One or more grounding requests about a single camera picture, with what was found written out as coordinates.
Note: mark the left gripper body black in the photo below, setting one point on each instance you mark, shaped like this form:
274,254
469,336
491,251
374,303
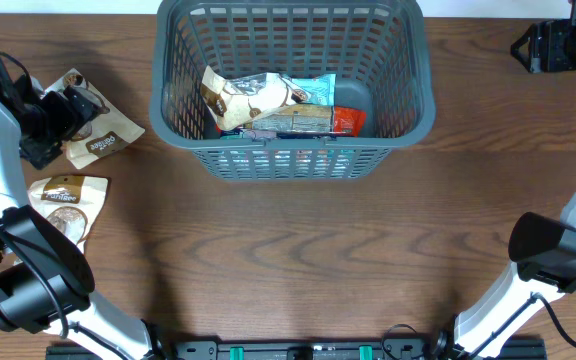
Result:
52,121

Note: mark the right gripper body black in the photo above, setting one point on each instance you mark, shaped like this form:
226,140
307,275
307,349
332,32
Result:
575,50

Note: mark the treat bag beige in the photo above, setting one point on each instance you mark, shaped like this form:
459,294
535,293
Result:
234,102

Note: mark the Kleenex tissue multipack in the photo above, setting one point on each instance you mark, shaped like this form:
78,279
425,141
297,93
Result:
247,134

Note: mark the grey plastic basket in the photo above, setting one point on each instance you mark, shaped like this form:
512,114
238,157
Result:
377,50

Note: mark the small teal wipes packet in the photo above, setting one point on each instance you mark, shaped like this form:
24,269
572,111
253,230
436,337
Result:
319,90

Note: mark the spaghetti pack red ends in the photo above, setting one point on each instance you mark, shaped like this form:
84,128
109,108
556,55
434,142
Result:
312,119

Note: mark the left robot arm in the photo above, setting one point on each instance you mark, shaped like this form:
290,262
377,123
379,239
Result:
46,284

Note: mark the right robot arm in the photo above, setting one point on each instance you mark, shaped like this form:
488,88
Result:
542,251

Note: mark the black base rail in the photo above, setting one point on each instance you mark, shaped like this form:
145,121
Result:
400,348

